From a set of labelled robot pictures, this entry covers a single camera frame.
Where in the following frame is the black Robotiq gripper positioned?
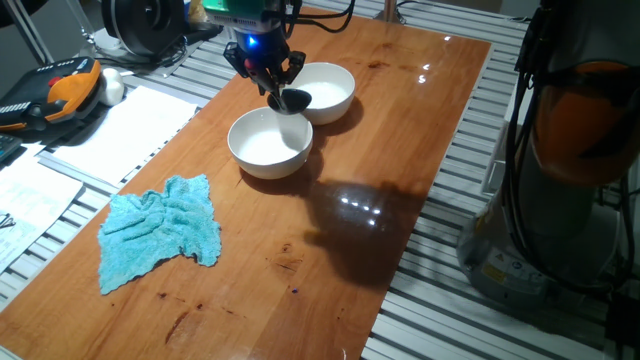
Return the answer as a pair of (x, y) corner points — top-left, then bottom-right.
(222, 22), (307, 96)

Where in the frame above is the black ladle with red band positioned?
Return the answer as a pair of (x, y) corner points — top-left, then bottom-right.
(243, 57), (313, 116)

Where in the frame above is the white ceramic bowl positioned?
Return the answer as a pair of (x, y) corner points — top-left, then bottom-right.
(227, 105), (314, 180)
(289, 61), (357, 126)

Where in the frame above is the golden foil packet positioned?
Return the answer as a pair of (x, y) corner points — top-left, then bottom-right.
(187, 0), (211, 26)

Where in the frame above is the black filament spool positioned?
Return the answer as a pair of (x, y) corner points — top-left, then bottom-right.
(101, 0), (187, 57)

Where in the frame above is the white rounded plastic object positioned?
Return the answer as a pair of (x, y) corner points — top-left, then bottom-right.
(98, 67), (126, 107)

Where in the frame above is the blank white paper sheet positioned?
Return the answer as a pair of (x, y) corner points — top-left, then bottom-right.
(52, 84), (200, 187)

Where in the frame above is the glossy wooden board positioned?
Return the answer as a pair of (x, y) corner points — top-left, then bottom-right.
(0, 5), (493, 360)

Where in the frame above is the thin chrome rod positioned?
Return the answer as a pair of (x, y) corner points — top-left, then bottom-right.
(64, 0), (97, 44)

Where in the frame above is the orange black teach pendant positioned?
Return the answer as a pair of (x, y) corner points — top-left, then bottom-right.
(0, 56), (104, 134)

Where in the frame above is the turquoise terry towel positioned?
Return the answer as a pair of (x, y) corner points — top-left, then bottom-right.
(97, 173), (223, 296)

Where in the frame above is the printed white paper sheet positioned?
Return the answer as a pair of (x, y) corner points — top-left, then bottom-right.
(0, 154), (85, 274)

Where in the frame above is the black computer keyboard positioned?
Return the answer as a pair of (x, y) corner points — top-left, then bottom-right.
(0, 132), (24, 164)

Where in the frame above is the green gripper flange mount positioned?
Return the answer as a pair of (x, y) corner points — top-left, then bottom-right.
(202, 0), (286, 31)

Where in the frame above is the black coiled cable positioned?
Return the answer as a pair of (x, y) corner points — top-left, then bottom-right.
(94, 34), (201, 69)

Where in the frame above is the aluminium frame post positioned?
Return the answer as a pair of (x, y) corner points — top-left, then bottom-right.
(373, 0), (407, 25)

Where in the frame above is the grey slanted frame strut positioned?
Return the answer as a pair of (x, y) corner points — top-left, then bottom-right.
(4, 0), (55, 65)

